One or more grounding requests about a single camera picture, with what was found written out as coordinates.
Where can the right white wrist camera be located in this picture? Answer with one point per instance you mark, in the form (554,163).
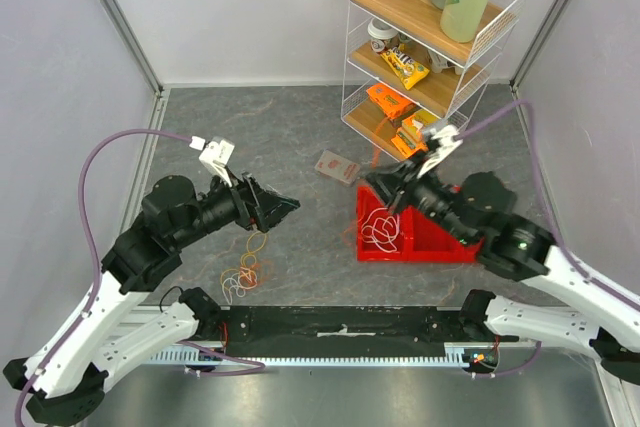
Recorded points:
(440,144)

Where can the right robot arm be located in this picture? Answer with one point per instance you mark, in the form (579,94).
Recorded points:
(600,324)

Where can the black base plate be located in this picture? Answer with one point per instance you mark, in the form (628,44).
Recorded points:
(345,331)

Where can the grey slotted cable duct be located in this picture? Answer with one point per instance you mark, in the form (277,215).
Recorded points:
(177,355)

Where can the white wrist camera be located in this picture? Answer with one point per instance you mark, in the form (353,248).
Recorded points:
(440,144)
(214,155)

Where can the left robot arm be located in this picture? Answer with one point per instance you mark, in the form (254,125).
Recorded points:
(61,386)

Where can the yellow candy bag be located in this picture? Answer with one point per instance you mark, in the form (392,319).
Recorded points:
(406,69)

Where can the orange snack box stack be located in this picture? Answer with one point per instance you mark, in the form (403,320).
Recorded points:
(408,138)

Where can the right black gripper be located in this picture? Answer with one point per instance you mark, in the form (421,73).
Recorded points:
(406,187)

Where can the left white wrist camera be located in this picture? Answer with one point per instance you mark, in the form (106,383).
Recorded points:
(214,155)

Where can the white wire wooden shelf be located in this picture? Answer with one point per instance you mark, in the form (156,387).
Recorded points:
(445,95)

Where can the orange snack pack upper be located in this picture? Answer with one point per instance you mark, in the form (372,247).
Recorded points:
(392,104)

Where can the red three-compartment bin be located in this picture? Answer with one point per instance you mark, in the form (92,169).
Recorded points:
(407,237)

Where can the white object on shelf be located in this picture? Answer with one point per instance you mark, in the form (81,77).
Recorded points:
(439,63)

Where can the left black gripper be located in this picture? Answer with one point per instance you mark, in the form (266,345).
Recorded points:
(272,207)

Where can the white lidded cup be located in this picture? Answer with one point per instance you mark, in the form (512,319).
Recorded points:
(382,36)

